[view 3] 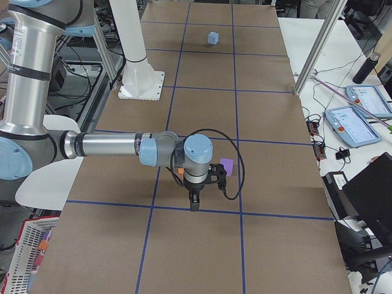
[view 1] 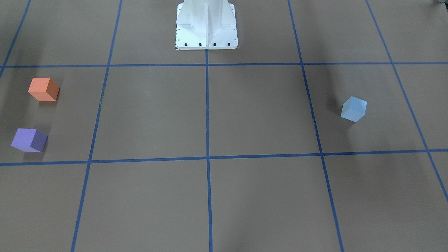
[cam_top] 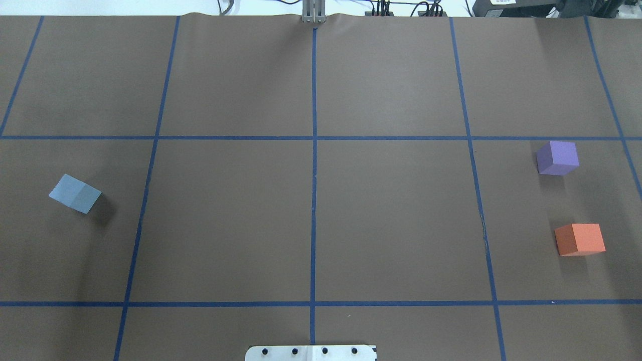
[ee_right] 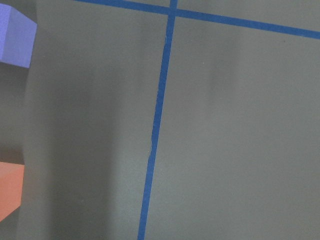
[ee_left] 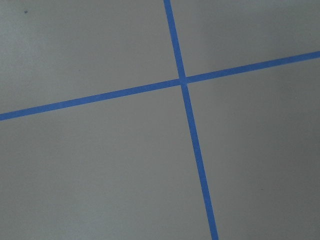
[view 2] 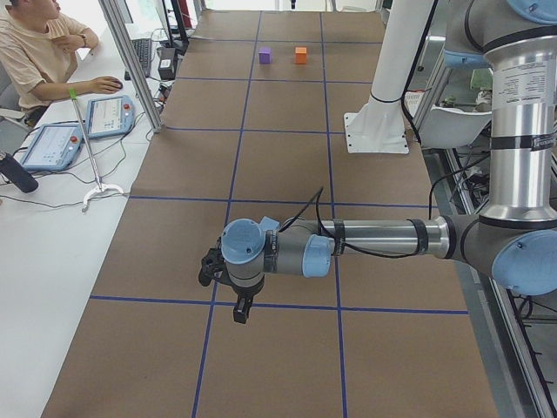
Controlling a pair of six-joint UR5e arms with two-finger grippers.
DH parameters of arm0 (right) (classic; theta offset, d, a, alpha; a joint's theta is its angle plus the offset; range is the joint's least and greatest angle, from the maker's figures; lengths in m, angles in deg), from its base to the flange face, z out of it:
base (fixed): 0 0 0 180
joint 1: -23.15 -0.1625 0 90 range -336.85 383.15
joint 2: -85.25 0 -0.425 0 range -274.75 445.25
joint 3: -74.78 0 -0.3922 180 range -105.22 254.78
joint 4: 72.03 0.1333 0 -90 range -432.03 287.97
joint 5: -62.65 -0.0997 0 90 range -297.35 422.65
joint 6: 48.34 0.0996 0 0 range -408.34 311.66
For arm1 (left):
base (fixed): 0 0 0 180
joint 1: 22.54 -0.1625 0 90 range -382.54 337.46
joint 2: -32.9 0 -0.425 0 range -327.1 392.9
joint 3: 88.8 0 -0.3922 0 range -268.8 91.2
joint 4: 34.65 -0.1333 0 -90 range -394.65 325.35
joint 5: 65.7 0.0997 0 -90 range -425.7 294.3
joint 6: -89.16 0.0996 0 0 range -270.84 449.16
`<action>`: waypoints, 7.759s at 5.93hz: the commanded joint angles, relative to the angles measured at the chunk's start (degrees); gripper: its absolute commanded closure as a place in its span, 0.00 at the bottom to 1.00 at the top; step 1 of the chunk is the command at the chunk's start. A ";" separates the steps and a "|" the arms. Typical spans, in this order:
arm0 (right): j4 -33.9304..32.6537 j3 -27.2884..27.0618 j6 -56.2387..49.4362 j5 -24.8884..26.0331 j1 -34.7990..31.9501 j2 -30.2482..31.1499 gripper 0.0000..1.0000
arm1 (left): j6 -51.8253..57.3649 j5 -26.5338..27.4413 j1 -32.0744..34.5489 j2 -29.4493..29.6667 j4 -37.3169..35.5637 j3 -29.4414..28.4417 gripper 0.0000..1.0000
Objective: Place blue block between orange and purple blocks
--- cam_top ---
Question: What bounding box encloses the orange foam block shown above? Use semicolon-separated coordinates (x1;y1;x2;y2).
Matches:
554;223;606;257

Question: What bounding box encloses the grey aluminium frame post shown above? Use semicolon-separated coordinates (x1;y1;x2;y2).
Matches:
301;0;327;24

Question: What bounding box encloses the purple foam block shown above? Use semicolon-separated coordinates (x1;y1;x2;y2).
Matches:
536;141;580;176

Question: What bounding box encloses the light blue foam block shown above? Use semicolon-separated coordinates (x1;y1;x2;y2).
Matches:
49;174;102;214

